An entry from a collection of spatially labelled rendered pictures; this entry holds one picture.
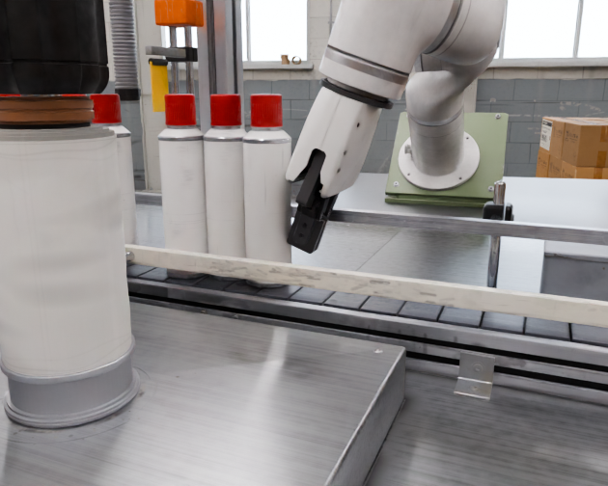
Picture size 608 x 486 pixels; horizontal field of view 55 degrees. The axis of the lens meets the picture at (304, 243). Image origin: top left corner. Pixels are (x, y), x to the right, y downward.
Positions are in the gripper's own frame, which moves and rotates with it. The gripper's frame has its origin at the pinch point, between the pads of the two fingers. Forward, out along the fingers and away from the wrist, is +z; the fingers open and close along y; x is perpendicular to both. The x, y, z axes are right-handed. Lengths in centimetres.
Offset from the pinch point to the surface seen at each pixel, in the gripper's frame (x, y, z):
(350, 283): 7.3, 4.4, 1.3
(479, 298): 18.7, 4.4, -2.9
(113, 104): -26.8, 0.9, -4.1
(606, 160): 63, -335, 4
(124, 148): -24.2, 0.6, 0.2
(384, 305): 10.9, 2.3, 2.8
